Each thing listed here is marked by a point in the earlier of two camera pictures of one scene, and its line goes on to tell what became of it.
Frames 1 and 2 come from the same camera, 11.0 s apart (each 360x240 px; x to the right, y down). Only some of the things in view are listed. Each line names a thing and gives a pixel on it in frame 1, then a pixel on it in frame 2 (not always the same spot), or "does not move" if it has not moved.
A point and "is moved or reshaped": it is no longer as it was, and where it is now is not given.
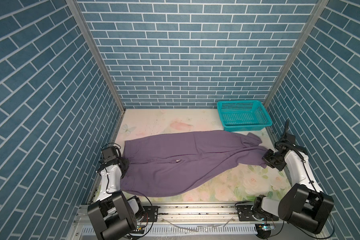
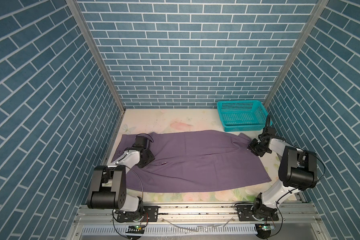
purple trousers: (159, 164) is moved or reshaped
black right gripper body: (273, 160) to (256, 147)
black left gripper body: (124, 163) to (148, 157)
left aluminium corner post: (87, 34) does not move
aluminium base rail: (176, 213) does not move
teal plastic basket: (243, 115) does not move
